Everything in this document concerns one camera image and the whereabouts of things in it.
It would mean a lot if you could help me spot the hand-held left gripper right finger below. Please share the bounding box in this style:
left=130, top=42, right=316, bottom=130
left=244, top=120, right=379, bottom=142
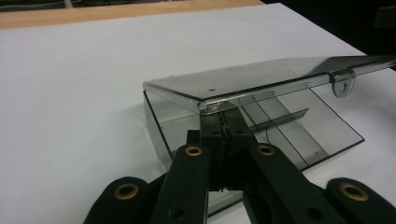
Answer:
left=223, top=107, right=347, bottom=224

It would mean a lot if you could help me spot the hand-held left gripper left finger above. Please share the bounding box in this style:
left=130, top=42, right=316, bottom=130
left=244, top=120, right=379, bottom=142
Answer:
left=148, top=113, right=226, bottom=224

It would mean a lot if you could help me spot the clear plastic compartment box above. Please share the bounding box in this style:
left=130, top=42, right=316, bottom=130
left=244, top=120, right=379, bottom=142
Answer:
left=142, top=54, right=396, bottom=217

